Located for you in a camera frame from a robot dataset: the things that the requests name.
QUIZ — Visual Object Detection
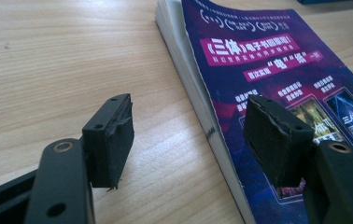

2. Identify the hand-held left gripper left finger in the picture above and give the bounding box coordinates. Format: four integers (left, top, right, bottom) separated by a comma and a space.
81, 92, 135, 191

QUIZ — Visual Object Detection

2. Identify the purple paperback book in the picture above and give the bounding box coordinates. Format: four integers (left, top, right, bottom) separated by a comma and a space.
154, 0, 353, 224

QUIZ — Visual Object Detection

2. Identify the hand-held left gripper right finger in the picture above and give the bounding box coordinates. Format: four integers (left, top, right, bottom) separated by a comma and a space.
243, 94, 317, 189

